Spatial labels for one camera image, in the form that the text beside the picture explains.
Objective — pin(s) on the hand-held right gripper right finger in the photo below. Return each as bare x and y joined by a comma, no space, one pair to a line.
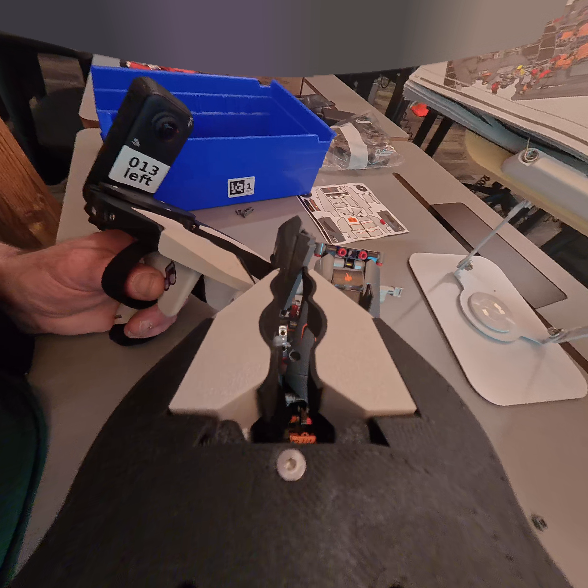
367,367

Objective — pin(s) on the grey lego wing assembly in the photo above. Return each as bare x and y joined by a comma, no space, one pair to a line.
291,248

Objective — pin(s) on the black desk mat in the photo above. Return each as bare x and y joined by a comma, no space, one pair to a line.
505,248

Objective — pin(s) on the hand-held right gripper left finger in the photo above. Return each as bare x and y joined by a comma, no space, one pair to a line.
220,367

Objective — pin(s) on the blue bin with white label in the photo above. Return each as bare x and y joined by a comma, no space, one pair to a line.
252,151

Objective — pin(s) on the grey lego vehicle model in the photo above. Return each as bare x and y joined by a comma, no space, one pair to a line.
349,275

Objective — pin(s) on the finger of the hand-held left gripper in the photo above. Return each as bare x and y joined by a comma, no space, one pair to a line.
248,257
202,252

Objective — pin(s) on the white sticker sheet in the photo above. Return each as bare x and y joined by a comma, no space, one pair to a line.
353,213

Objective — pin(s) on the person's left hand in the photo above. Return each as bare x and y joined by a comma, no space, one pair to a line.
55,280

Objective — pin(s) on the white book stand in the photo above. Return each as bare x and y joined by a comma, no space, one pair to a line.
505,358

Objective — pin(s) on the clear plastic parts bag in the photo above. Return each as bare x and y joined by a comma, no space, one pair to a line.
363,147

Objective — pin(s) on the instruction booklet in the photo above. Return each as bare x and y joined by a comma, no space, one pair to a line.
505,105

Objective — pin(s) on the small grey lego connector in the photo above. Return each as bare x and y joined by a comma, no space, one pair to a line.
246,211

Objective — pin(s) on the orange traffic cone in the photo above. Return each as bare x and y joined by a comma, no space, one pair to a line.
419,109

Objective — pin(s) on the small grey lego piece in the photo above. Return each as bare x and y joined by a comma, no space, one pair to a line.
539,522

